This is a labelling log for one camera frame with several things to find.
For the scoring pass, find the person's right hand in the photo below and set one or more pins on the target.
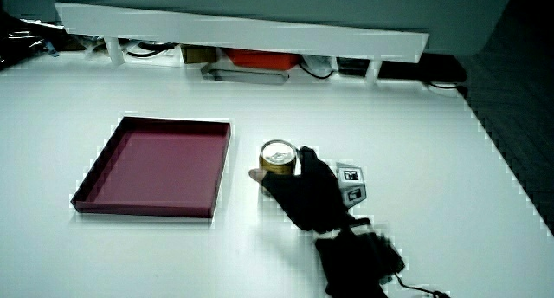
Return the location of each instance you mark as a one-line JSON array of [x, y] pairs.
[[311, 196]]

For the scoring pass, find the gold red bull can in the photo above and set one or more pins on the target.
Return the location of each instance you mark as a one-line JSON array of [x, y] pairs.
[[278, 158]]

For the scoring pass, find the person's right forearm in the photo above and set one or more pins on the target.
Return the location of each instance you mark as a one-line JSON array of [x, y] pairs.
[[355, 259]]

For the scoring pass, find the white desk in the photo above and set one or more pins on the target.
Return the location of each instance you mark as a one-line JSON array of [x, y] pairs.
[[433, 159]]

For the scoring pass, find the white desk shelf riser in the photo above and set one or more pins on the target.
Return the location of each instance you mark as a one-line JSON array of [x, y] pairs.
[[242, 33]]

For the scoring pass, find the white plastic bag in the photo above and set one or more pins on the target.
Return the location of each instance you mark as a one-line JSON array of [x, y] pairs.
[[318, 64]]

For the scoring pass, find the black electronic box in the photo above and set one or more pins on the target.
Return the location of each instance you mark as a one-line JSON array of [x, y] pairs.
[[351, 66]]

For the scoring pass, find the grey flat device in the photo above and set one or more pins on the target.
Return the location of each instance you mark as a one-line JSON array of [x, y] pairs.
[[246, 75]]

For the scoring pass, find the red box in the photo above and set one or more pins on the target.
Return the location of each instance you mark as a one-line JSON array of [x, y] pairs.
[[262, 58]]

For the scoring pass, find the maroon square tray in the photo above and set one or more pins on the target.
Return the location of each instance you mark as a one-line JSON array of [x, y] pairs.
[[160, 168]]

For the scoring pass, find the brown cardboard box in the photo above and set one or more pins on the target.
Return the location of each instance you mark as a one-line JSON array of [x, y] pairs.
[[199, 54]]

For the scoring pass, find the black shiny bag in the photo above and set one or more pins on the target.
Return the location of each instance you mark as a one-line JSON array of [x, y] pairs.
[[21, 40]]

